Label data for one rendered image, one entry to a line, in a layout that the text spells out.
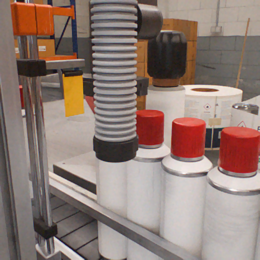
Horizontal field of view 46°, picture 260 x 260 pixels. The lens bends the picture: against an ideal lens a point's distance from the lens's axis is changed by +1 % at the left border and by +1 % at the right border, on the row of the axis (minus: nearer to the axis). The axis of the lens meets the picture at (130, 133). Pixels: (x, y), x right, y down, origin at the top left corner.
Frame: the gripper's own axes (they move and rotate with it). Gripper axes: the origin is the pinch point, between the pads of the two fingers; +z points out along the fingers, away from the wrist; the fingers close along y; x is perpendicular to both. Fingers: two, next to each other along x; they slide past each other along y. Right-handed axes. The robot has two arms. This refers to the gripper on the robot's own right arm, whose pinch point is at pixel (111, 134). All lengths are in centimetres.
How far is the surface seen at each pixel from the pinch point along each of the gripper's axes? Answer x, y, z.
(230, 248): 9.0, -24.6, 3.2
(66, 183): 3.3, 8.4, 10.2
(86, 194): 3.4, 2.7, 10.2
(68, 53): -333, 470, 14
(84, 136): -33, 50, 19
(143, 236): 10.6, -16.0, 5.4
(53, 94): -120, 201, 34
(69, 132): -33, 57, 19
